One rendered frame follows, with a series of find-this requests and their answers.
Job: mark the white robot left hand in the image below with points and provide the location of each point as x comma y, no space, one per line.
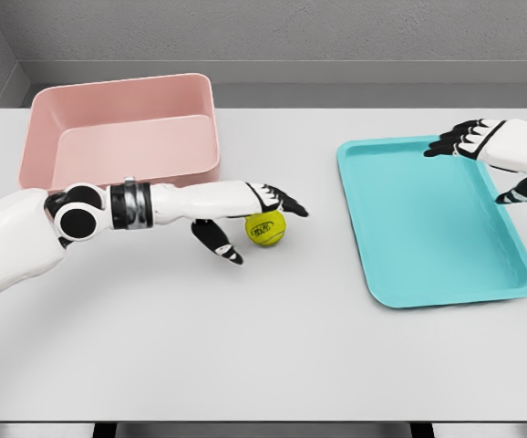
227,198

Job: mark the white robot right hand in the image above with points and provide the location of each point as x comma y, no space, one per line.
519,146

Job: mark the yellow tennis ball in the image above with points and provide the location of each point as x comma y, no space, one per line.
266,232

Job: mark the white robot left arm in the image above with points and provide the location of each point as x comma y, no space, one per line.
13,237

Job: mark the pink rectangular basket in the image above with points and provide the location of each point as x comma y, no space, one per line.
131,146

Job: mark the blue rectangular tray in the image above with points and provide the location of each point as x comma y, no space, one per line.
432,228

